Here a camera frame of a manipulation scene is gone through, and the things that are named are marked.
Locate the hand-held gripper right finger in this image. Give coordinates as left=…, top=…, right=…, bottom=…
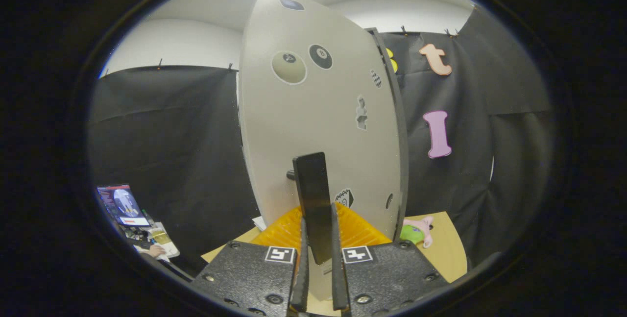
left=331, top=203, right=449, bottom=317

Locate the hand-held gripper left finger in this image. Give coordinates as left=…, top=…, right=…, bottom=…
left=191, top=204, right=310, bottom=317

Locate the black door handle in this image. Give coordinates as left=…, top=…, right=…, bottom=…
left=287, top=152, right=334, bottom=265

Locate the dark grey shoe cabinet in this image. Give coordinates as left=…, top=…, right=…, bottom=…
left=367, top=27, right=410, bottom=239

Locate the open booklet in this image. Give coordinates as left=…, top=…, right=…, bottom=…
left=147, top=226, right=180, bottom=259

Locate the pink and green plush toy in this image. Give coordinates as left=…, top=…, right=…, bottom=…
left=399, top=216, right=434, bottom=249

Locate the black backdrop cloth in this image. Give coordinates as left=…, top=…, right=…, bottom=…
left=88, top=6, right=554, bottom=278

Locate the laptop with lit screen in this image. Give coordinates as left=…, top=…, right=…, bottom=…
left=96, top=184, right=151, bottom=228

